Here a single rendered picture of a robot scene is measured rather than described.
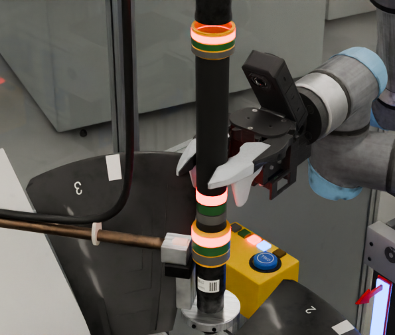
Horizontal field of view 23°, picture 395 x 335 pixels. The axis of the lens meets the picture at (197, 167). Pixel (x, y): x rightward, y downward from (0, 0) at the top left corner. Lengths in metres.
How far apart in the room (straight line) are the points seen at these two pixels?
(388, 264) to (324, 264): 0.83
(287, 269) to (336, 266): 1.13
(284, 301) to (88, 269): 0.32
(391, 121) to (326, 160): 0.61
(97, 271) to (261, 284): 0.46
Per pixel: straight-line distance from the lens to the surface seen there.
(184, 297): 1.13
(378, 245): 1.89
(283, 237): 2.50
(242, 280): 1.63
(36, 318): 1.39
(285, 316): 1.37
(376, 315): 1.49
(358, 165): 1.25
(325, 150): 1.26
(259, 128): 1.08
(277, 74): 1.04
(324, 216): 2.60
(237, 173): 1.01
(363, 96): 1.22
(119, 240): 1.11
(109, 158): 1.22
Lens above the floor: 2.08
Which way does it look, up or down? 32 degrees down
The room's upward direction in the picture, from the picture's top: straight up
